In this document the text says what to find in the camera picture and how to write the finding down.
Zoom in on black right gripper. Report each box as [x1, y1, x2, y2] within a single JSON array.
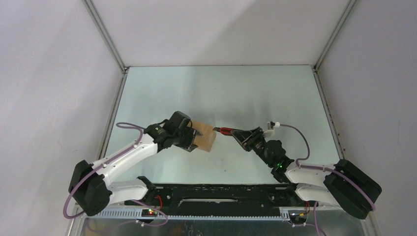
[[231, 127, 273, 167]]

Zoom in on brown cardboard express box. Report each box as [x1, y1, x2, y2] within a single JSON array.
[[191, 120, 216, 152]]

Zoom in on red black utility knife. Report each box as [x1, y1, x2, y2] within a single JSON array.
[[213, 127, 234, 136]]

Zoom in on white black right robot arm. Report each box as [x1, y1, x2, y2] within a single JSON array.
[[228, 127, 382, 219]]

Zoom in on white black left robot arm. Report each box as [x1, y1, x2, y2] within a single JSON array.
[[63, 111, 209, 219]]

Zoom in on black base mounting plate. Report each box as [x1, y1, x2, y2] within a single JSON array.
[[143, 183, 314, 216]]

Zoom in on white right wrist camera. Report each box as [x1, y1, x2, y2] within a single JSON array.
[[263, 121, 281, 138]]

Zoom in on grey cable duct rail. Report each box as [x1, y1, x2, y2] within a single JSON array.
[[89, 207, 291, 221]]

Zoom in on aluminium frame post left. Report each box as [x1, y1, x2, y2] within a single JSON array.
[[82, 0, 128, 74]]

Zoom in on aluminium frame post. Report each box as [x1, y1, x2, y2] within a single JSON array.
[[313, 0, 358, 71], [82, 0, 128, 74]]

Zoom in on aluminium frame post right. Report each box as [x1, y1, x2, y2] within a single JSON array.
[[313, 0, 358, 71]]

